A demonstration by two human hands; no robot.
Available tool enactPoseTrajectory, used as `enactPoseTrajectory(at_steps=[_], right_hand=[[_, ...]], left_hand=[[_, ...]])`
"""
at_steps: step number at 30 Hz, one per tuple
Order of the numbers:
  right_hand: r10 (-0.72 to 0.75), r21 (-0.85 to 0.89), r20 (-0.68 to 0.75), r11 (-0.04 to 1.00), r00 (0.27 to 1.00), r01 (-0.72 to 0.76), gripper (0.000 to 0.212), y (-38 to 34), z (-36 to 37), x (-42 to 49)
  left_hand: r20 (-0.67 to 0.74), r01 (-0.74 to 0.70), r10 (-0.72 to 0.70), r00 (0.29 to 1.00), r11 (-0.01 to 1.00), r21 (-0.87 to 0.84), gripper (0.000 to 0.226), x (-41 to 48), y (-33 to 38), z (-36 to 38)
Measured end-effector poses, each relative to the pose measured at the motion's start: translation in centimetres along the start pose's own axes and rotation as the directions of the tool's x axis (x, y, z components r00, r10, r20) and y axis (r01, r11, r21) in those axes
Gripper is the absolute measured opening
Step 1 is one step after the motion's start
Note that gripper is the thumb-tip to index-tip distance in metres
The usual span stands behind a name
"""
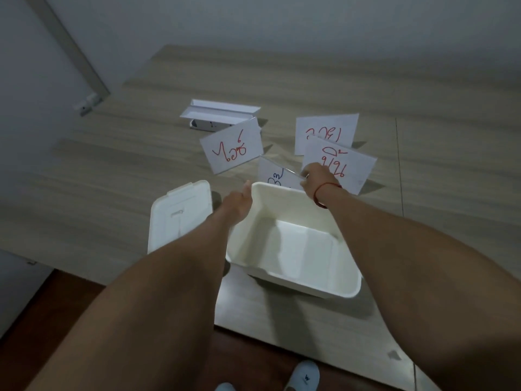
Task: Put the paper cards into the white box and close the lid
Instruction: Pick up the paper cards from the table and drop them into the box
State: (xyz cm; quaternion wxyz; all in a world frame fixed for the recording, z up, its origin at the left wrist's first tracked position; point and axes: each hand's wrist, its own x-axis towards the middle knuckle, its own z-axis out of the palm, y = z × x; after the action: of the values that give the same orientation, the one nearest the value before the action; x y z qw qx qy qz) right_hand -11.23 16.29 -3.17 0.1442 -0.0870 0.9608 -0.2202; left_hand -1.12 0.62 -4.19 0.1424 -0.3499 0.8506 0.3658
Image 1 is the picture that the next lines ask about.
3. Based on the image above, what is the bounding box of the white plastic bin lid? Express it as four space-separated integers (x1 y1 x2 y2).
147 180 213 255

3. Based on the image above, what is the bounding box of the paper card with red writing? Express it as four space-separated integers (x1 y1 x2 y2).
301 136 378 196
199 117 264 175
294 114 360 156

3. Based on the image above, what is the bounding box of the white plastic bin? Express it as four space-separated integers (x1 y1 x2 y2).
226 182 363 299

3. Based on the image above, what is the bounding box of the person's left hand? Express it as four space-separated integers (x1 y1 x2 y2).
220 180 254 236

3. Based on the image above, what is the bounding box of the person's white right shoe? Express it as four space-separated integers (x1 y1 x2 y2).
284 360 321 391

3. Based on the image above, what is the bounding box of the grey wall trim strip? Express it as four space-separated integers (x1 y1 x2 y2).
22 0 112 99

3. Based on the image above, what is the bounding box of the person's left forearm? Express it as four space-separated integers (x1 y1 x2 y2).
24 213 245 391

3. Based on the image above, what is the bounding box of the white wall socket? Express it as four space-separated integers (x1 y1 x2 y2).
73 92 103 117

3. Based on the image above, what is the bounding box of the red string bracelet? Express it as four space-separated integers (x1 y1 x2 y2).
313 182 344 210

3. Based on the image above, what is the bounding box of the white folded paper stand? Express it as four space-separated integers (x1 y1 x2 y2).
180 99 262 127

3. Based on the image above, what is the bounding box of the person's right forearm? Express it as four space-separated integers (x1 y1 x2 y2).
315 186 521 391

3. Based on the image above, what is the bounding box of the paper card with blue writing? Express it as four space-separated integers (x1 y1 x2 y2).
257 156 307 191

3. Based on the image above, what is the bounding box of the person's right hand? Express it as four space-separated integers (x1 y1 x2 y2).
300 162 345 205

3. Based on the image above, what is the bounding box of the white power strip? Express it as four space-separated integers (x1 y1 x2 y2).
189 119 234 133

